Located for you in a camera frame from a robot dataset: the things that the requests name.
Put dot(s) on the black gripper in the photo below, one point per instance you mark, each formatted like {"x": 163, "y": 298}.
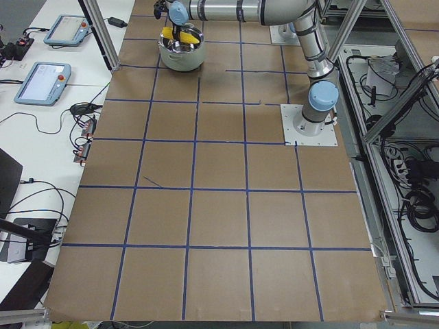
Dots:
{"x": 177, "y": 30}

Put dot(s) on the yellow corn cob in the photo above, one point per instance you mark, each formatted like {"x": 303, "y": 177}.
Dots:
{"x": 184, "y": 36}

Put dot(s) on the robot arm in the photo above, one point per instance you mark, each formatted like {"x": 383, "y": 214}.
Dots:
{"x": 323, "y": 93}
{"x": 287, "y": 31}

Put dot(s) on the pale green cooking pot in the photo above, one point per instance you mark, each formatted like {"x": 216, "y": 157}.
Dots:
{"x": 180, "y": 56}

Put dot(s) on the black power adapter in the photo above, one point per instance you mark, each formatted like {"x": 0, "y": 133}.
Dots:
{"x": 117, "y": 22}

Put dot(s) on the far blue teach pendant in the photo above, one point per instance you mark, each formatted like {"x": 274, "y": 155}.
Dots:
{"x": 68, "y": 30}

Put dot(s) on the blue teach pendant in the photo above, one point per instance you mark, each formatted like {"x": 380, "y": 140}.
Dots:
{"x": 44, "y": 84}
{"x": 68, "y": 30}

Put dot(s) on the small circuit board far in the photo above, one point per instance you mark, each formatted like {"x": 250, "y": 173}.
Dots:
{"x": 88, "y": 128}

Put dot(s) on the small circuit board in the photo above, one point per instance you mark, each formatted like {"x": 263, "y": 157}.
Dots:
{"x": 88, "y": 128}
{"x": 81, "y": 154}

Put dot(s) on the near blue teach pendant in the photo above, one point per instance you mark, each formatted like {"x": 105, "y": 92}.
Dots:
{"x": 44, "y": 84}

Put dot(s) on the small circuit board near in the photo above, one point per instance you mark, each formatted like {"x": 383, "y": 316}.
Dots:
{"x": 81, "y": 154}

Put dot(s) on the brown paper table mat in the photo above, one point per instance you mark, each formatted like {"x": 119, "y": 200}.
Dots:
{"x": 191, "y": 207}

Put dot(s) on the white paper bag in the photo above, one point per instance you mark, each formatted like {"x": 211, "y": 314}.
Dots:
{"x": 381, "y": 74}

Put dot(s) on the black laptop corner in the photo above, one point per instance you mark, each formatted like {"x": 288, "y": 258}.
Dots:
{"x": 11, "y": 171}

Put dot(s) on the aluminium frame post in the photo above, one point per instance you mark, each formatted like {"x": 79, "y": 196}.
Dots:
{"x": 93, "y": 15}

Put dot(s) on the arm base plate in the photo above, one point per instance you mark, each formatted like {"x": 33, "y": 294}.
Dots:
{"x": 277, "y": 40}
{"x": 297, "y": 131}

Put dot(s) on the black camera stand base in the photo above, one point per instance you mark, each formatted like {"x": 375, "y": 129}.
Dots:
{"x": 28, "y": 239}

